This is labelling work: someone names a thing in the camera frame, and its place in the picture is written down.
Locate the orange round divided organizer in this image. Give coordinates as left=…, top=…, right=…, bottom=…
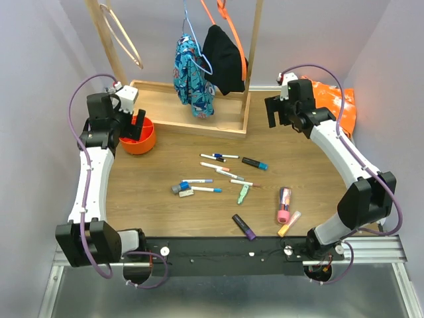
left=119, top=117, right=156, bottom=155

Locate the black highlighter blue cap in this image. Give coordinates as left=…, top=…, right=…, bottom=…
left=242, top=157, right=268, bottom=171

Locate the glue tube pink cap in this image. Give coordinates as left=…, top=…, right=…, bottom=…
left=277, top=187, right=292, bottom=224

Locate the orange pink highlighter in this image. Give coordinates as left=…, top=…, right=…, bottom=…
left=278, top=211, right=301, bottom=237

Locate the black highlighter purple cap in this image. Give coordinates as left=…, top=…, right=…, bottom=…
left=232, top=214, right=256, bottom=241

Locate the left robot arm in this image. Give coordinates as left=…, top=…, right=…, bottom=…
left=55, top=85, right=145, bottom=267

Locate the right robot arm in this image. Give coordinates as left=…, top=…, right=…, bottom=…
left=264, top=79, right=396, bottom=260

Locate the wooden clothes rack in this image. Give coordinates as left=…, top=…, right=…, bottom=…
left=84, top=0, right=264, bottom=140

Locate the orange folded cloth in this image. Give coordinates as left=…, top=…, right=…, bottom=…
left=311, top=81, right=356, bottom=138

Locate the wooden clothes hanger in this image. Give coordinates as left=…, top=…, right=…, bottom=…
left=99, top=3, right=144, bottom=70

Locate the black garment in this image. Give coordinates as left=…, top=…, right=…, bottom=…
left=202, top=25, right=245, bottom=95

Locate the blue shark-print garment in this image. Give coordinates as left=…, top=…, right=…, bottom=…
left=173, top=34, right=215, bottom=119

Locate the grey blue glue stick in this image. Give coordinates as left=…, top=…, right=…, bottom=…
left=172, top=182, right=190, bottom=194

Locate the white eraser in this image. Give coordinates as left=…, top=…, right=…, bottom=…
left=178, top=189, right=194, bottom=197

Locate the white pen dark-blue cap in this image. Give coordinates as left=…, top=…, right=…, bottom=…
left=212, top=153, right=240, bottom=159

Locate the white pen lilac cap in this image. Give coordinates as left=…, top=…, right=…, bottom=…
left=181, top=179, right=213, bottom=184

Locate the white pen black cap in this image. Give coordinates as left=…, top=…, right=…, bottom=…
left=200, top=154, right=226, bottom=162

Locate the white pen brown cap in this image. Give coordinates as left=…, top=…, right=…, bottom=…
left=229, top=179, right=262, bottom=187

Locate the green translucent correction pen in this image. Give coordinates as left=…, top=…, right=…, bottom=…
left=237, top=184, right=250, bottom=205

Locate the white pen light-blue cap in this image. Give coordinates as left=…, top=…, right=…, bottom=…
left=191, top=186, right=222, bottom=193

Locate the orange plastic hanger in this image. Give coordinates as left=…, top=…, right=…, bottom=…
left=201, top=1, right=248, bottom=86

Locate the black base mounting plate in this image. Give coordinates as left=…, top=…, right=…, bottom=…
left=109, top=235, right=345, bottom=278

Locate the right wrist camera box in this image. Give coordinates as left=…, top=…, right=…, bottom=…
left=277, top=72, right=298, bottom=101

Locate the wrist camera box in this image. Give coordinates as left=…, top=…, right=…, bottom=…
left=277, top=72, right=298, bottom=101
left=106, top=81, right=138, bottom=114

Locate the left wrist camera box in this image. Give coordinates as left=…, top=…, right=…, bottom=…
left=106, top=81, right=138, bottom=114

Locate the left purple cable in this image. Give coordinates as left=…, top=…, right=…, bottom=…
left=68, top=73, right=170, bottom=290

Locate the purple cable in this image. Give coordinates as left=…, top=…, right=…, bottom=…
left=281, top=64, right=404, bottom=286
left=68, top=73, right=170, bottom=290

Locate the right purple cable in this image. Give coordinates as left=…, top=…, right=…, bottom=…
left=281, top=64, right=404, bottom=286

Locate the blue wire hanger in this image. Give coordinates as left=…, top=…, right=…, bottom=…
left=182, top=0, right=213, bottom=76

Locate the aluminium frame rail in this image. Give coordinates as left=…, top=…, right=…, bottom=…
left=38, top=235, right=424, bottom=318

